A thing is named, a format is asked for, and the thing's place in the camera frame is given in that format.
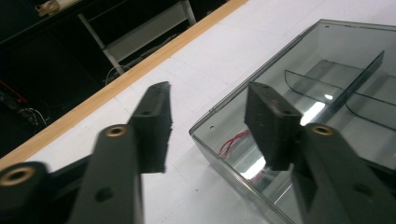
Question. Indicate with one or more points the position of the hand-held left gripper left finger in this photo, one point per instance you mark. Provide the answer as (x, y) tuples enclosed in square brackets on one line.
[(152, 130)]

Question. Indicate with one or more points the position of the clear divided plastic box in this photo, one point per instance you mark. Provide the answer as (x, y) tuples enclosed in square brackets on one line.
[(342, 93)]

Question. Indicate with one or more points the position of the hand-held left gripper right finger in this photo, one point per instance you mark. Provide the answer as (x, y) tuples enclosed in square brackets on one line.
[(271, 130)]

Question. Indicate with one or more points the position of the beige object on desk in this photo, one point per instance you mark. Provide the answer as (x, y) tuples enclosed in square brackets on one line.
[(46, 6)]

